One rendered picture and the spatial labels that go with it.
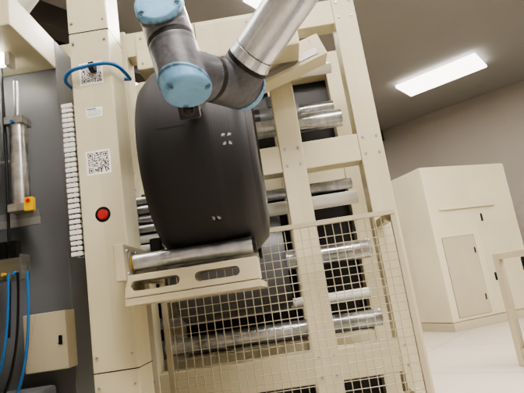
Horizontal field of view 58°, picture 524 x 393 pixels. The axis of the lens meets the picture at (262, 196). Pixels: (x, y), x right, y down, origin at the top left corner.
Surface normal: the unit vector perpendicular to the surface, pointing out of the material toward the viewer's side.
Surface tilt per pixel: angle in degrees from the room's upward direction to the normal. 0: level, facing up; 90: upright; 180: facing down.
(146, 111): 76
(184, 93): 167
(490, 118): 90
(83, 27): 90
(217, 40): 90
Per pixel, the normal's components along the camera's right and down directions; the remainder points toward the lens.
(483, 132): -0.64, -0.06
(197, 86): 0.25, 0.89
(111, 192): -0.05, -0.19
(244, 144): 0.65, -0.12
